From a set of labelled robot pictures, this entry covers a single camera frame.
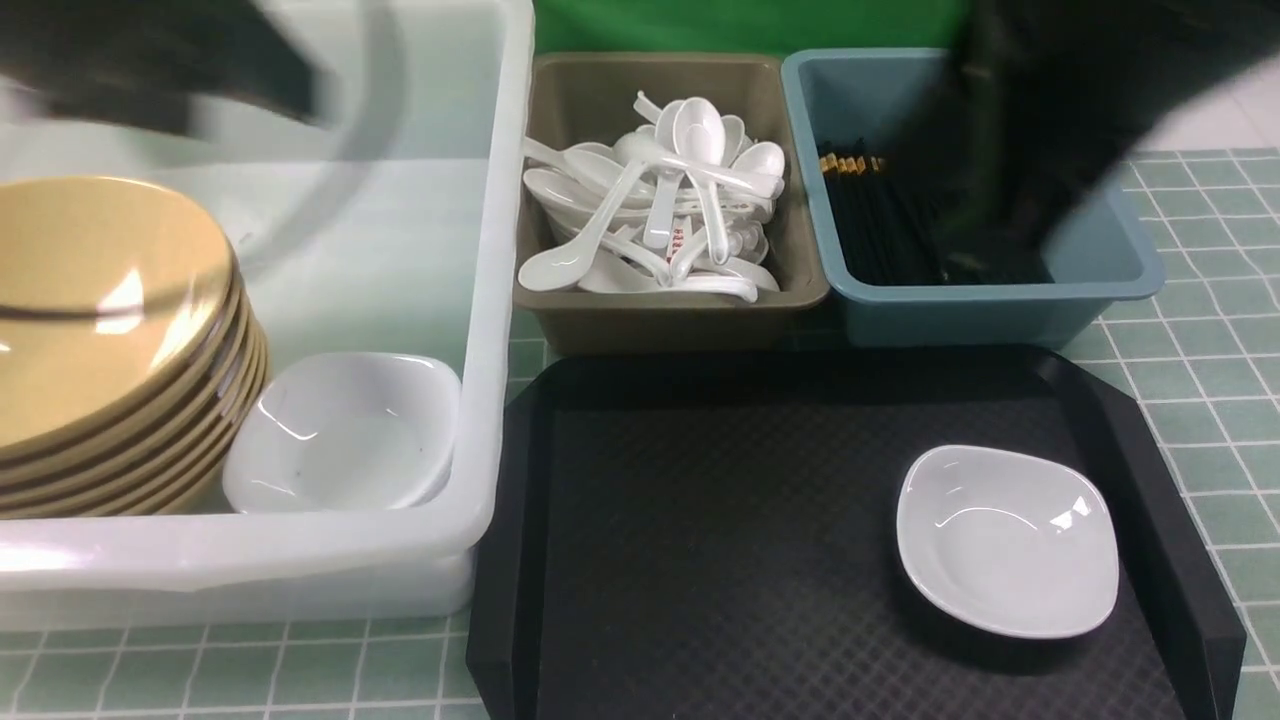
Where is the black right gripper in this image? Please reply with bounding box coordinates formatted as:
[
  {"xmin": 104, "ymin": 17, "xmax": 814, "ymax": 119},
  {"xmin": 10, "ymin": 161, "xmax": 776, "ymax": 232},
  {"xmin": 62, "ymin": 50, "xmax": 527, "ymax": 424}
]
[{"xmin": 890, "ymin": 1, "xmax": 1279, "ymax": 279}]

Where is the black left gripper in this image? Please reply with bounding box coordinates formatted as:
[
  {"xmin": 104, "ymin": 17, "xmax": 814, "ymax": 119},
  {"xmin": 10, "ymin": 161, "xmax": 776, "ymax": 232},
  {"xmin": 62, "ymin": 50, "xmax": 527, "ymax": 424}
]
[{"xmin": 1, "ymin": 1, "xmax": 321, "ymax": 136}]

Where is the white square sauce dish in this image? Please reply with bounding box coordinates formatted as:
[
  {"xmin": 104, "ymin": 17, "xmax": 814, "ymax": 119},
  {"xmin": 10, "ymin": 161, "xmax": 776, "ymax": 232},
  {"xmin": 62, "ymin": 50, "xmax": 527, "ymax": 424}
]
[{"xmin": 895, "ymin": 445, "xmax": 1121, "ymax": 641}]

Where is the blue plastic chopstick bin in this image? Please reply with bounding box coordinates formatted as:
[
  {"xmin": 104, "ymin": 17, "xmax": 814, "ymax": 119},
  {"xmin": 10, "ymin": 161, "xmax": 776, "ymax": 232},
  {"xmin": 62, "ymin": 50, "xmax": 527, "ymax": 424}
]
[{"xmin": 781, "ymin": 47, "xmax": 1166, "ymax": 350}]

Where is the bundle of black chopsticks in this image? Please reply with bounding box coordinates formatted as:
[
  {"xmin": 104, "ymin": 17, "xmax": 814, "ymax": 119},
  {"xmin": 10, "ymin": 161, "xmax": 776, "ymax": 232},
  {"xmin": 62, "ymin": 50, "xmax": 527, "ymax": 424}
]
[{"xmin": 818, "ymin": 143, "xmax": 1053, "ymax": 288}]

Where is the green backdrop cloth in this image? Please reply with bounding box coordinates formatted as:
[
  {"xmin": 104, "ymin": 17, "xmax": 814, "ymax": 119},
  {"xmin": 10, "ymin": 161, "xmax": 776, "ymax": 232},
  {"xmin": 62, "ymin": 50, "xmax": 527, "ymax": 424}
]
[{"xmin": 534, "ymin": 1, "xmax": 968, "ymax": 56}]

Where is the stack of tan bowls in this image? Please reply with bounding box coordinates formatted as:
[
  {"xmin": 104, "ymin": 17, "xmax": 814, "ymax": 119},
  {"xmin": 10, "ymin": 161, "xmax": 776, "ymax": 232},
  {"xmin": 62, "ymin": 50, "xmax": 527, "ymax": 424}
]
[{"xmin": 1, "ymin": 176, "xmax": 270, "ymax": 520}]

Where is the green checked table mat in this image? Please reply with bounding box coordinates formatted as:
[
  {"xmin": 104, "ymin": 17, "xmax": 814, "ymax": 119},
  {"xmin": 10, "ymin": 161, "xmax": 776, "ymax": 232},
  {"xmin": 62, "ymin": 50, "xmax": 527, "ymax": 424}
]
[{"xmin": 3, "ymin": 149, "xmax": 1277, "ymax": 719}]

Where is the large white plastic tub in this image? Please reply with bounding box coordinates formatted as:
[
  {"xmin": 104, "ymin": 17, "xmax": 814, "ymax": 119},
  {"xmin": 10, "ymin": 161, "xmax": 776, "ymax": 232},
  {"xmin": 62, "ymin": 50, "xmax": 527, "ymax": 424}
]
[{"xmin": 3, "ymin": 1, "xmax": 534, "ymax": 632}]

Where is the pile of white spoons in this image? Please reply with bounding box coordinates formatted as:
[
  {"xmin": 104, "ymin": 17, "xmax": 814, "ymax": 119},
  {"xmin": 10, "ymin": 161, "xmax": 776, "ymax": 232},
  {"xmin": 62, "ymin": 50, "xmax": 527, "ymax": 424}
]
[{"xmin": 517, "ymin": 94, "xmax": 787, "ymax": 304}]

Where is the white sauce dish in tub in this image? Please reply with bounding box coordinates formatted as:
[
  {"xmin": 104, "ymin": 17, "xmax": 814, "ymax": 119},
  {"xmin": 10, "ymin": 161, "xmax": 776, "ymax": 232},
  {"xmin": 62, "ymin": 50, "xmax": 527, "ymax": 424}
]
[{"xmin": 221, "ymin": 352, "xmax": 462, "ymax": 514}]

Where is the black plastic serving tray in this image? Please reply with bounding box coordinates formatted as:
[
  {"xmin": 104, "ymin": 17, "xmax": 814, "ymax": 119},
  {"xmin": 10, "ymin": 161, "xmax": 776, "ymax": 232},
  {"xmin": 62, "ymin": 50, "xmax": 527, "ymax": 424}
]
[{"xmin": 466, "ymin": 346, "xmax": 1247, "ymax": 719}]

